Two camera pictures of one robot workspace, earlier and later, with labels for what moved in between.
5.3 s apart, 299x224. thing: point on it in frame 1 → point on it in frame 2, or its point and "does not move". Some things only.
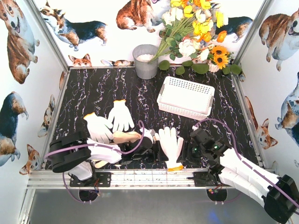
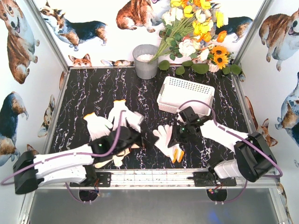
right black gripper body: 184,154 → 178,133
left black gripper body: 158,151 → 139,136
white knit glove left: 97,128 does not move
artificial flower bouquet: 191,25 does not move
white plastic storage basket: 185,99 does not move
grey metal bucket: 142,54 does not move
